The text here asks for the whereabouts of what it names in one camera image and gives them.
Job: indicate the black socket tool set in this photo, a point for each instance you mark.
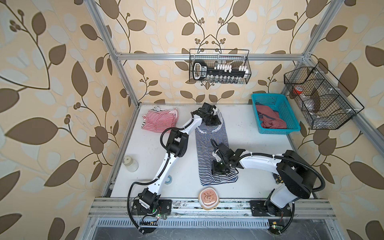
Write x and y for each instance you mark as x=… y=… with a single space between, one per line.
x=213 y=72

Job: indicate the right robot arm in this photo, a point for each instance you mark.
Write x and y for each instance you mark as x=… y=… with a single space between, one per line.
x=299 y=178

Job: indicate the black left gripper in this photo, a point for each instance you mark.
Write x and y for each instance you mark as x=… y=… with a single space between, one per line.
x=215 y=121

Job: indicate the red capped plastic bottle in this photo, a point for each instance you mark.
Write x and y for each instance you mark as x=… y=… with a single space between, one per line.
x=298 y=94

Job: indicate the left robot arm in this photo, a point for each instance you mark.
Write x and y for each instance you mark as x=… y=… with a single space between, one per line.
x=175 y=142

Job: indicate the back wire basket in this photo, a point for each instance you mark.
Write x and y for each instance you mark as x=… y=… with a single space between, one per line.
x=223 y=56

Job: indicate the pink round dish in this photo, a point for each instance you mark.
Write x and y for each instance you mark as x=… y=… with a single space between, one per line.
x=208 y=198

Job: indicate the yellow black tape measure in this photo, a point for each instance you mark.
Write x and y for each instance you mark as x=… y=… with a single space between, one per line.
x=278 y=179

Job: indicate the blue tape roll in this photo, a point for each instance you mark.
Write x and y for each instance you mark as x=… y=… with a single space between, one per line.
x=169 y=180

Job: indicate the red white striped tank top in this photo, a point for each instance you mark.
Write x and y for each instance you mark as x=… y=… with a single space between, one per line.
x=158 y=121

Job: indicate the teal plastic laundry basket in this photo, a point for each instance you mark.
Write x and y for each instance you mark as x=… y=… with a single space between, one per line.
x=276 y=102

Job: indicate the wire basket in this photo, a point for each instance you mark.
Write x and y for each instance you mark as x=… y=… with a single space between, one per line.
x=332 y=103
x=223 y=56

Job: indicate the right wire basket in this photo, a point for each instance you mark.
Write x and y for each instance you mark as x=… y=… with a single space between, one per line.
x=332 y=103

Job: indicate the aluminium frame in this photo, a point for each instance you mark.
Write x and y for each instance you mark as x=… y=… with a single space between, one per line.
x=266 y=47

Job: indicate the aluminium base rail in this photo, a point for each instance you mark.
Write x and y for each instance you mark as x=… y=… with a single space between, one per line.
x=188 y=213

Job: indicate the pink red garment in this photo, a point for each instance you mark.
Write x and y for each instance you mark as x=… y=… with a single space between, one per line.
x=271 y=119

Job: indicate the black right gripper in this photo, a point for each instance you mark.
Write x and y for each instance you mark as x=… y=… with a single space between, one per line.
x=215 y=170

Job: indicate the translucent plastic jar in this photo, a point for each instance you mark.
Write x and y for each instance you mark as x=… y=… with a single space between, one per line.
x=131 y=164

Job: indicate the blue white striped tank top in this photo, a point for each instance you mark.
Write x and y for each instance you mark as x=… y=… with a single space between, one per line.
x=205 y=153

